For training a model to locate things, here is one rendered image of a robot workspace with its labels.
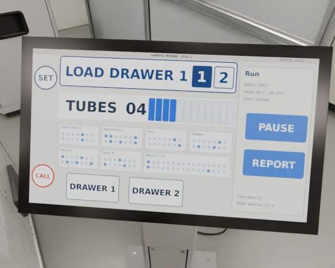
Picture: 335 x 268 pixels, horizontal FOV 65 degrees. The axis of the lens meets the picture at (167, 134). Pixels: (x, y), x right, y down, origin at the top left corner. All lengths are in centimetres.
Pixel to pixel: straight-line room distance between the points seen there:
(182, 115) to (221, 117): 6
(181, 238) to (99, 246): 84
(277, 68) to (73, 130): 36
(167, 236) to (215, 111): 43
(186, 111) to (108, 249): 119
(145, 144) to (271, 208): 24
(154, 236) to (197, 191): 35
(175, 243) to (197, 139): 42
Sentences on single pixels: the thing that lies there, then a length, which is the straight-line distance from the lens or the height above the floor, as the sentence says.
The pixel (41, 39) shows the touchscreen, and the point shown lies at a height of 119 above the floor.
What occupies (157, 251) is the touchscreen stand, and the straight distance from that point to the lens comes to 87.
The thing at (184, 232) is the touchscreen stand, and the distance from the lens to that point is 74.
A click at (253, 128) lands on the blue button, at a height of 109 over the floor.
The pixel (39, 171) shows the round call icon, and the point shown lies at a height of 102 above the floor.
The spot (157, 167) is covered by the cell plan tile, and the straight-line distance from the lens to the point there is 45.
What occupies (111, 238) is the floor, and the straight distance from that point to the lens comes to 156.
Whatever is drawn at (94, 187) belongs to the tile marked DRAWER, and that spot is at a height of 100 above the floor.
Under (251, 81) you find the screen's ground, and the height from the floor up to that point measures 115.
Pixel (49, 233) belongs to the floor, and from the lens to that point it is 168.
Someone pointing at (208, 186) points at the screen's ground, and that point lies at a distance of 46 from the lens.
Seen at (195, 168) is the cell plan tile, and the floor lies 104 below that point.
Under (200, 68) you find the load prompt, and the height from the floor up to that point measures 117.
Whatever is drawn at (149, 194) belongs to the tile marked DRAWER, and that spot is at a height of 100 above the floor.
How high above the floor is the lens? 138
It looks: 43 degrees down
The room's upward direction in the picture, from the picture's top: straight up
